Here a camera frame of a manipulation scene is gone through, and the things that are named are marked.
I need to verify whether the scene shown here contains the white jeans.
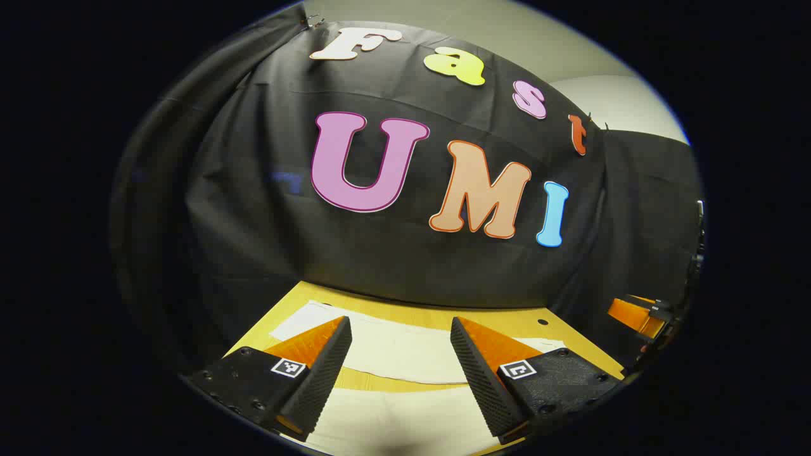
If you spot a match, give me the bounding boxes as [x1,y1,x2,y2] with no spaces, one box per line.
[269,301,568,456]

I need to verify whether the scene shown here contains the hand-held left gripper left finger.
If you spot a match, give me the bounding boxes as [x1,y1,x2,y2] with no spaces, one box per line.
[187,316,353,442]

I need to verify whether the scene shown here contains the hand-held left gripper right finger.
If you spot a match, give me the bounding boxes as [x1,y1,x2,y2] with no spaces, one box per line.
[450,317,625,445]

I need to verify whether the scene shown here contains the black backdrop cloth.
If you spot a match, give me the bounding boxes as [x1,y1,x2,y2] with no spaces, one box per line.
[111,3,705,381]

